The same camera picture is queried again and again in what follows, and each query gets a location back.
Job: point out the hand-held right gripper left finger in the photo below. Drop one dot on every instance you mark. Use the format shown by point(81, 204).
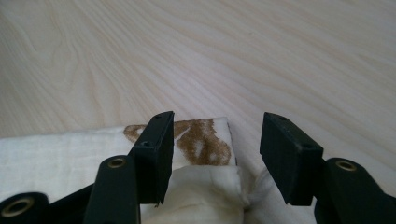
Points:
point(154, 161)

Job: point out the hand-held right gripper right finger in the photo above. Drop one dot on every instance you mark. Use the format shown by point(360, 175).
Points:
point(291, 161)

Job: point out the white towel with brown print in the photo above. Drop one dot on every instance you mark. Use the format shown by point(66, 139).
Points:
point(62, 158)

